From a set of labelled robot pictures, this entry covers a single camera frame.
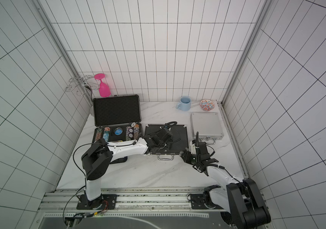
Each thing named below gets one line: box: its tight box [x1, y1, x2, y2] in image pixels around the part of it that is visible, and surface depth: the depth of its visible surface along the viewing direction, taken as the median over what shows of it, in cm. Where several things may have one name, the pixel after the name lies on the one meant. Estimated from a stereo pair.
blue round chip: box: [113, 126, 123, 136], surface depth 100 cm
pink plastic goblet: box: [93, 73, 111, 98], surface depth 108 cm
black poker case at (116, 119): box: [92, 94, 143, 164], surface depth 102 cm
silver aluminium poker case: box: [190, 112, 225, 145], surface depth 102 cm
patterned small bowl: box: [199, 98, 215, 112], surface depth 117 cm
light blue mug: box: [175, 95, 192, 112], surface depth 116 cm
